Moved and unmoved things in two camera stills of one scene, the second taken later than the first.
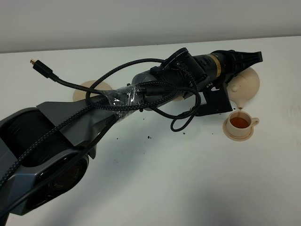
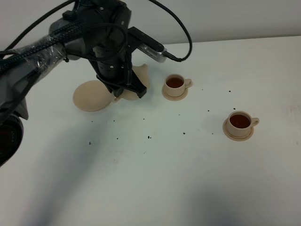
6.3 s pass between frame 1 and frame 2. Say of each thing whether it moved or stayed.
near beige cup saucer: stayed
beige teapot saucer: stayed
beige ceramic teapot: moved
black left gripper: moved
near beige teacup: stayed
